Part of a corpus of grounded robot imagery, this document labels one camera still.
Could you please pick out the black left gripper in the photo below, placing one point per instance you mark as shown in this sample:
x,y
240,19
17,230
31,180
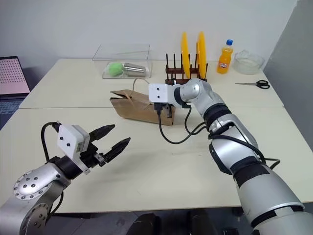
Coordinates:
x,y
91,156

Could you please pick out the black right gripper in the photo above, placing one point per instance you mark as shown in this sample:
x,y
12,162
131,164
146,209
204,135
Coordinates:
x,y
169,110

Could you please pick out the brown paper bag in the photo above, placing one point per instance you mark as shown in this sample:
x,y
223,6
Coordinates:
x,y
137,109

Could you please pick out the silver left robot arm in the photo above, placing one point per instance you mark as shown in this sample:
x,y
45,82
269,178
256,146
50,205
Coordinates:
x,y
36,177

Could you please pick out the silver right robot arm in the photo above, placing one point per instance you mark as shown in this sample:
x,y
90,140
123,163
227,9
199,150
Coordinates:
x,y
256,195

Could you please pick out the dark wooden dish rack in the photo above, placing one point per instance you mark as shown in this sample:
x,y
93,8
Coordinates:
x,y
171,72

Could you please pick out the stainless steel cup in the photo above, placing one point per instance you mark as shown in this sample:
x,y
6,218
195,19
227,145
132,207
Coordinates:
x,y
135,70

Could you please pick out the clear plastic box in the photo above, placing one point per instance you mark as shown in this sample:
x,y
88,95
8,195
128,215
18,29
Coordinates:
x,y
145,61

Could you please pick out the yellow plate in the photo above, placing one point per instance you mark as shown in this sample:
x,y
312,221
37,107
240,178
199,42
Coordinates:
x,y
202,54
185,54

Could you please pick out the green ball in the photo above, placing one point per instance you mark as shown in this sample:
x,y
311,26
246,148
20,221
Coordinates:
x,y
115,69

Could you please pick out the orange soda bottle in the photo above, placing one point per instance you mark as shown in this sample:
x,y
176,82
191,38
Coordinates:
x,y
225,60

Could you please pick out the clear glass bowl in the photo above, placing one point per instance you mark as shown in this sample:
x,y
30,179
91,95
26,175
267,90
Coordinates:
x,y
248,66

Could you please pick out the laptop with pink screen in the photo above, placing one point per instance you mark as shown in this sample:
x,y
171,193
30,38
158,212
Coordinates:
x,y
12,76

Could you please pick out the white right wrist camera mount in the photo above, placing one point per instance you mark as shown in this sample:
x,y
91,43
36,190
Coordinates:
x,y
159,93

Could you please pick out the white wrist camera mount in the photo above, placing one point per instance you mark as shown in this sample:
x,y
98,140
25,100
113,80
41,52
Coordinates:
x,y
69,140
159,93

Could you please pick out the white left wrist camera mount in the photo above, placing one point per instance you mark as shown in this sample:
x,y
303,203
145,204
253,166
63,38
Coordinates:
x,y
69,140

